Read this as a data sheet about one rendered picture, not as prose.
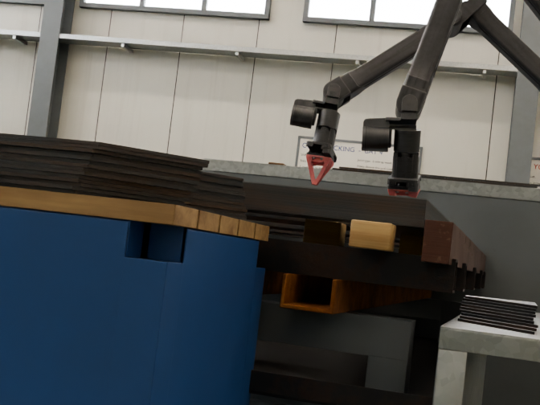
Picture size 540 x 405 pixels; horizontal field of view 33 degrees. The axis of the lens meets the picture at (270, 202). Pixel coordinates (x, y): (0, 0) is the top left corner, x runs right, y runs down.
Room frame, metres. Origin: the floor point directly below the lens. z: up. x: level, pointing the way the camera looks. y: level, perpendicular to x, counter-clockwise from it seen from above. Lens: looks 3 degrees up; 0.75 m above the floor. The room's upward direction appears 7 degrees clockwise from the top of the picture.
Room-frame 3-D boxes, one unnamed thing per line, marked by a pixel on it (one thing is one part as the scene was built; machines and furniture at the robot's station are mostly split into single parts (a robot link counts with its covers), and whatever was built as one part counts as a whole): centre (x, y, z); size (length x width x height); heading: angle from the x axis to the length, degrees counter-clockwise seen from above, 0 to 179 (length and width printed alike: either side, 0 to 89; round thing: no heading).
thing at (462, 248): (2.09, -0.46, 0.80); 1.62 x 0.04 x 0.06; 165
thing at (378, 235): (1.34, -0.15, 0.79); 0.06 x 0.05 x 0.04; 75
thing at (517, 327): (1.53, -0.40, 0.70); 0.39 x 0.12 x 0.04; 165
